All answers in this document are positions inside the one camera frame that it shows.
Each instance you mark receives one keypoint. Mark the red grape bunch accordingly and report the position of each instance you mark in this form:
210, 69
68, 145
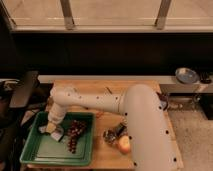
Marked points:
76, 129

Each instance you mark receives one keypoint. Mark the white shelf ledge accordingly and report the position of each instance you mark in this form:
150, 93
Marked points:
166, 84

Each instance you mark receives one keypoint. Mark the green plastic tray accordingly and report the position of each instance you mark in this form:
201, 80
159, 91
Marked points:
42, 149

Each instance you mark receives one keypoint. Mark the yellow apple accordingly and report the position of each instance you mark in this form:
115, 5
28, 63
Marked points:
124, 144

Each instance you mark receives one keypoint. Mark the grey chair left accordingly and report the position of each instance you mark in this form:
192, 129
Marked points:
24, 90

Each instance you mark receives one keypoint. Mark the grey metal bowl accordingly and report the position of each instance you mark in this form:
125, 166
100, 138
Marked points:
186, 75

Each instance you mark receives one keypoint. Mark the dark crumpled wrapper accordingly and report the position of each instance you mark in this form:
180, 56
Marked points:
111, 135

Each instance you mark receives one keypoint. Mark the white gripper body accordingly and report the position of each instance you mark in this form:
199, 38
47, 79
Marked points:
54, 119

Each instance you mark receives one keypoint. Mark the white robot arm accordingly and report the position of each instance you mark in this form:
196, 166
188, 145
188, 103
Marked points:
151, 145

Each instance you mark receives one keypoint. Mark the dark object on ledge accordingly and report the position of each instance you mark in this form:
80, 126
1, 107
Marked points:
205, 79

